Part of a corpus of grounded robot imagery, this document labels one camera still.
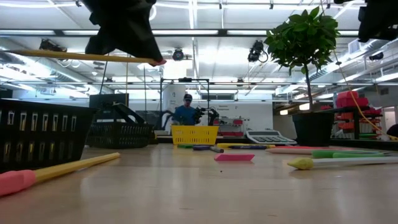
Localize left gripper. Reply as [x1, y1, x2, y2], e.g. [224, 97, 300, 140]
[81, 0, 165, 65]

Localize yellow pencil with eraser cap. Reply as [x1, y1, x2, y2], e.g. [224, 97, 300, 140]
[8, 49, 167, 67]
[0, 151, 121, 198]

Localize red pen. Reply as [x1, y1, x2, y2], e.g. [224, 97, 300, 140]
[273, 145, 358, 151]

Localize white pencil with yellow cap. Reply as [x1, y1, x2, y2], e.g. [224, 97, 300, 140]
[286, 156, 398, 171]

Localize shelf with red bins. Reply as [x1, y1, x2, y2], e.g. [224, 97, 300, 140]
[320, 90, 384, 139]

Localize black ceiling device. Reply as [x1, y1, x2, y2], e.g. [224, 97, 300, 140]
[38, 38, 68, 54]

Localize black plastic bin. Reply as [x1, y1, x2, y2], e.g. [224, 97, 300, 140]
[0, 98, 100, 174]
[86, 121, 154, 149]

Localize person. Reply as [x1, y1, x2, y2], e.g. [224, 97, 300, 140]
[386, 123, 398, 138]
[172, 93, 198, 126]

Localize background robot rig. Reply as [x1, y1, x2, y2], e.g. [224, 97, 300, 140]
[159, 77, 221, 131]

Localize yellow plastic bin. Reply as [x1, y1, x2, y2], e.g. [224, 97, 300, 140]
[170, 124, 220, 146]

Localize pink eraser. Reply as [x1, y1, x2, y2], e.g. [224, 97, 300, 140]
[213, 152, 256, 162]

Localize grey desk calculator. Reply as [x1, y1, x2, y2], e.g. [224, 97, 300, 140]
[245, 129, 299, 147]

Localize potted green plant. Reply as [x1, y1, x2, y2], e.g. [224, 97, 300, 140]
[263, 6, 341, 148]

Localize round black ceiling camera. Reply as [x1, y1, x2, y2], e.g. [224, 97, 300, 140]
[172, 47, 185, 62]

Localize yellow hanging cable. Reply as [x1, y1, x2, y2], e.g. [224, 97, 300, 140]
[331, 49, 398, 141]

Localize green handled scissors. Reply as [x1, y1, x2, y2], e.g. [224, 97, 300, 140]
[331, 151, 387, 159]

